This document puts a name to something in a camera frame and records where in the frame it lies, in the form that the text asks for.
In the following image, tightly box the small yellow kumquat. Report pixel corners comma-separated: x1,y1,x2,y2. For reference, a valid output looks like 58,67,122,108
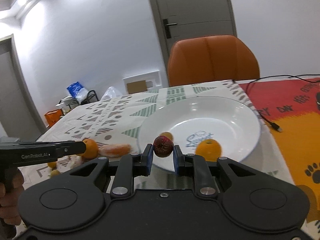
47,161,57,169

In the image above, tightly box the small pomelo segment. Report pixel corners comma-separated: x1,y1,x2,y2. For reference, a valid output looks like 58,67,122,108
99,144,132,158

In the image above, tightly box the large orange front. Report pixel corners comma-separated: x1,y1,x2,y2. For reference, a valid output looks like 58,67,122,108
195,139,222,161

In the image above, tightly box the large orange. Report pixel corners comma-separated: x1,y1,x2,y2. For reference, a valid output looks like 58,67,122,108
81,138,99,160
195,139,222,161

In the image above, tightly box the large orange back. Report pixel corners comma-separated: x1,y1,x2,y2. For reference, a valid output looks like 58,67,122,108
81,138,99,160

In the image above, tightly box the dark red passion fruit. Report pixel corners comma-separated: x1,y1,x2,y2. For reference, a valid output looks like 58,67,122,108
153,135,174,158

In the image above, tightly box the brown longan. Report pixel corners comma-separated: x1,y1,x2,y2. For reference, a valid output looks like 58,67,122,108
160,132,174,141
50,170,61,178

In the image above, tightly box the large pomelo segment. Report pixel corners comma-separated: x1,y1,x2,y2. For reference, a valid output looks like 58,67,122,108
69,155,82,169

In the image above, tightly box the person's left hand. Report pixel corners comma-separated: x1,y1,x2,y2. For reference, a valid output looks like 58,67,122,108
0,170,24,225

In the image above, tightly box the orange paper bag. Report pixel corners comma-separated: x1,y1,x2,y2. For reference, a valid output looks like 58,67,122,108
44,109,63,127

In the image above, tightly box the grey side door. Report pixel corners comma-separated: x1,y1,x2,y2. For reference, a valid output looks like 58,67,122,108
1,35,46,141

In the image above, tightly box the patterned white tablecloth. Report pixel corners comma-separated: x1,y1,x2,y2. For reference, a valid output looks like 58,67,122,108
20,80,294,189

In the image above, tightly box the white ceramic plate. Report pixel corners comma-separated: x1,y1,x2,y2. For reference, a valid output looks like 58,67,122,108
137,96,261,162

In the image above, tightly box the blue white bag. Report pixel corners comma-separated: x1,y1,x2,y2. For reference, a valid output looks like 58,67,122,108
67,81,88,103

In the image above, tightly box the black metal rack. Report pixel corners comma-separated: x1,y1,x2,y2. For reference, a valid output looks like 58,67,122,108
56,90,99,112

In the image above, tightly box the white plastic bag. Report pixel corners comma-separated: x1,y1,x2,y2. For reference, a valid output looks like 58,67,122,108
100,86,123,101

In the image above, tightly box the white foam packaging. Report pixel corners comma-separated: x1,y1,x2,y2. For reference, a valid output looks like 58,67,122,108
123,70,163,94

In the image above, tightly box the orange leather chair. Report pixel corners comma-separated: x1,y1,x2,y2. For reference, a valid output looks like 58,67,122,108
167,35,260,87

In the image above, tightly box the red orange cartoon mat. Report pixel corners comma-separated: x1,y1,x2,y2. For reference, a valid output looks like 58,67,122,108
240,76,319,239

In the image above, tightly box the black door handle lock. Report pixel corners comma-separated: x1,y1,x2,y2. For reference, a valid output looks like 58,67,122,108
163,18,177,39

